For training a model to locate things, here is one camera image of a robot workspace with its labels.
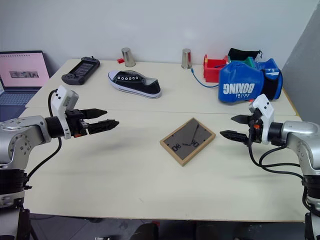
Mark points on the small red block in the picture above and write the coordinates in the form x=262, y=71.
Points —
x=120, y=60

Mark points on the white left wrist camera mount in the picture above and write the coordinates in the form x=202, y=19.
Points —
x=62, y=98

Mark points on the red plastic bin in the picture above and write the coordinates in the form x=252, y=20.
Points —
x=211, y=71

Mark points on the wooden picture frame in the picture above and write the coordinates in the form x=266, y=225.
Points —
x=187, y=142

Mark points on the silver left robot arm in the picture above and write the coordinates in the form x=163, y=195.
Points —
x=17, y=135

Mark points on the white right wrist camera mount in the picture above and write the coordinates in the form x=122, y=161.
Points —
x=265, y=110

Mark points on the black and white sneaker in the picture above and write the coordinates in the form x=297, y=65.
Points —
x=140, y=86

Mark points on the silver metal cup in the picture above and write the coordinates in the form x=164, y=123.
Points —
x=128, y=57
x=186, y=58

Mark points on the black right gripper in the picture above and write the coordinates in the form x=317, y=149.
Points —
x=256, y=130

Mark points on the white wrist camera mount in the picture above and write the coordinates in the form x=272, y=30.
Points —
x=265, y=110
x=62, y=98

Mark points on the green plastic bin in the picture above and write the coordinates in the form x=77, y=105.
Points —
x=250, y=62

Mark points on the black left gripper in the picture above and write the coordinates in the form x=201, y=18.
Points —
x=75, y=122

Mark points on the blue boxing glove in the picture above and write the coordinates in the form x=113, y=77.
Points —
x=240, y=82

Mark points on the laptop with pink screen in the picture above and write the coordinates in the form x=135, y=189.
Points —
x=21, y=75

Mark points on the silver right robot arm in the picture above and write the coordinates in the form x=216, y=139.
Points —
x=300, y=136

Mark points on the dark handheld game console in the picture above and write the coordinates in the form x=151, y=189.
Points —
x=81, y=71

